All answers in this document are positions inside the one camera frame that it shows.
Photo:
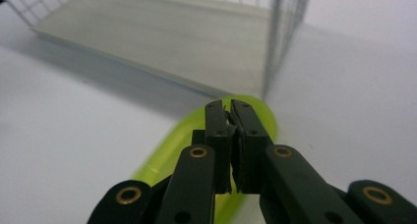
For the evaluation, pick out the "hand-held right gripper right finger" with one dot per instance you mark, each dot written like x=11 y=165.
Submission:
x=250 y=142

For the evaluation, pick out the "green translucent bowl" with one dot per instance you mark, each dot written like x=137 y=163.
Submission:
x=167 y=152

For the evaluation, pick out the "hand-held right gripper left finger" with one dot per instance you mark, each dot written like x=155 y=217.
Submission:
x=217 y=145

